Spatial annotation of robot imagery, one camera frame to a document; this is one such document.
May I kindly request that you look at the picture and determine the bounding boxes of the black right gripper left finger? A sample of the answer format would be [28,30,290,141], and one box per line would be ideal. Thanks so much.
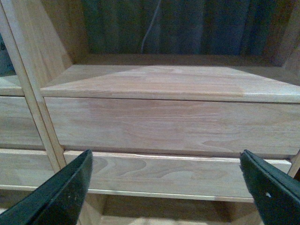
[0,150,93,225]

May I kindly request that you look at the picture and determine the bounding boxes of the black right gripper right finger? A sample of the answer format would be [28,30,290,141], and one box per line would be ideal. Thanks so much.
[240,150,300,225]

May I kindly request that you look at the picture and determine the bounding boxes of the green white paperback book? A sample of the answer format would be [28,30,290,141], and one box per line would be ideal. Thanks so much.
[0,35,16,77]

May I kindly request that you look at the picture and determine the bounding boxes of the light wooden bookshelf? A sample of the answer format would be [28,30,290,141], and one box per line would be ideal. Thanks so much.
[0,0,300,225]

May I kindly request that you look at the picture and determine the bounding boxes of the dark blue curtain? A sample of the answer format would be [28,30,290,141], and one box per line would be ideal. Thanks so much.
[82,0,295,55]

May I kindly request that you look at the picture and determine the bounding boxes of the thin white cable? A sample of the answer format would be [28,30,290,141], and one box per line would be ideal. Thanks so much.
[140,0,161,53]

